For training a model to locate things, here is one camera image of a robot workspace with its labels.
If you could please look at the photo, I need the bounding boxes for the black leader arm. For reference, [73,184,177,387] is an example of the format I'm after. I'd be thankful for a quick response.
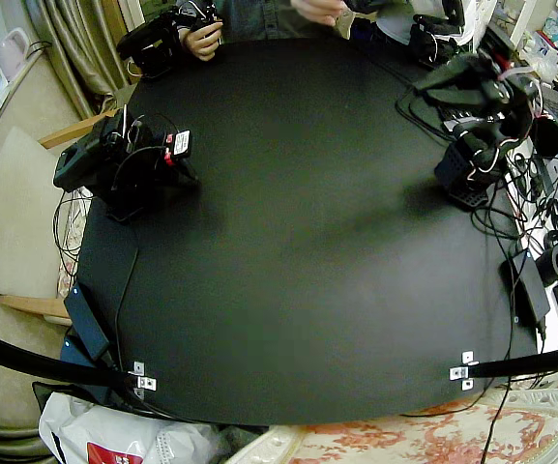
[115,0,221,79]

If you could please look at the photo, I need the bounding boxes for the small grey paper piece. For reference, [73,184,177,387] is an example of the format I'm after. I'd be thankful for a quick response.
[332,9,358,40]

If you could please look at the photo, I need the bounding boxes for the person's right hand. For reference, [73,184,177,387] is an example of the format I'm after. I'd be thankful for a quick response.
[183,17,225,63]

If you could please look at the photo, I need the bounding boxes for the person's left hand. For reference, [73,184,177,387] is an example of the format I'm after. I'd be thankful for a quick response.
[290,0,353,28]

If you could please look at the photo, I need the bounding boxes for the white shelf unit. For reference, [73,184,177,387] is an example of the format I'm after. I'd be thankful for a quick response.
[508,0,558,86]

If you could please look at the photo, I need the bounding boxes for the wooden chair armrest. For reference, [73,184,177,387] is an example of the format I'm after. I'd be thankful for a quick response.
[0,293,73,321]
[39,112,119,150]

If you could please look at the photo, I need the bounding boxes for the beige curtain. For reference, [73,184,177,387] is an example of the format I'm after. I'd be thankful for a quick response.
[24,0,137,120]

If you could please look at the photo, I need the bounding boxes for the person's dark grey shirt torso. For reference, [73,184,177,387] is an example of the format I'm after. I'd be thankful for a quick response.
[218,0,347,44]

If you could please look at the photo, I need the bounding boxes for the black power adapter brick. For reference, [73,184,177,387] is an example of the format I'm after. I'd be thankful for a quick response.
[509,249,551,337]
[62,281,111,363]

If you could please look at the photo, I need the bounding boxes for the black tape roll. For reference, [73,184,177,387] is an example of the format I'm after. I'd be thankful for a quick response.
[536,243,558,287]

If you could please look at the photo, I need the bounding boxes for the pink white small appliance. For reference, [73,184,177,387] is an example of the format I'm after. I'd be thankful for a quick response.
[0,27,32,82]

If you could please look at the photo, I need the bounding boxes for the black box with blue light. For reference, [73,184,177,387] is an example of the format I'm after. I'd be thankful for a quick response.
[59,333,118,376]

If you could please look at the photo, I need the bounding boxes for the white plastic bag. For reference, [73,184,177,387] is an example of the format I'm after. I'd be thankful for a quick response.
[38,391,224,464]

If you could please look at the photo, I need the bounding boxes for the pink floral patterned rug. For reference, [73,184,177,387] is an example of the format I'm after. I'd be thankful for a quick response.
[229,386,558,464]

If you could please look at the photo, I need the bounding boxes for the black flat cable loop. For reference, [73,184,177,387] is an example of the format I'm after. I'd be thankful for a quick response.
[395,85,456,144]

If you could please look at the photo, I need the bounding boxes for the tangled black cables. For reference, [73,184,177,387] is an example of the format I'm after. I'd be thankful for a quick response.
[470,147,558,246]

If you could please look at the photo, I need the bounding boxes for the black cable along table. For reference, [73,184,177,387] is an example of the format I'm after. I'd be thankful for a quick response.
[112,224,140,371]

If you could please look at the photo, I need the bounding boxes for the black looped cable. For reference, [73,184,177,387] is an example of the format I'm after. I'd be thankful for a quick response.
[51,188,94,275]

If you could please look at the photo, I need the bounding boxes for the silver metal corner bracket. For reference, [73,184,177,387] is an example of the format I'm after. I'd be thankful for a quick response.
[448,351,480,392]
[127,360,159,400]

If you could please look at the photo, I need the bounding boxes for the black camera frame bar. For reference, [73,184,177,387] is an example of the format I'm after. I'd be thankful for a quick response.
[466,339,558,382]
[0,322,139,389]

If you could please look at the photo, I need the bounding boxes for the long black hanging cable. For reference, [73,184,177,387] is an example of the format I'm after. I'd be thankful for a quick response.
[480,328,515,464]

